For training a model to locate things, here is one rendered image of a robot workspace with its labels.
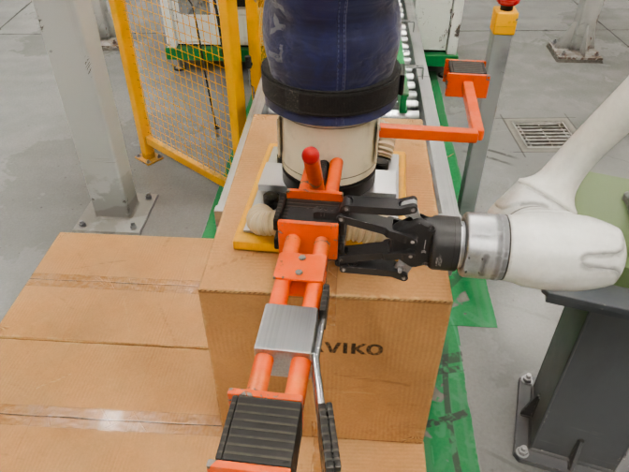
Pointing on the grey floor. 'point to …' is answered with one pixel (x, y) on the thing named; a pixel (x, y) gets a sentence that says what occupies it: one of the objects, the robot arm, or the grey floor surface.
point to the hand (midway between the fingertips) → (311, 232)
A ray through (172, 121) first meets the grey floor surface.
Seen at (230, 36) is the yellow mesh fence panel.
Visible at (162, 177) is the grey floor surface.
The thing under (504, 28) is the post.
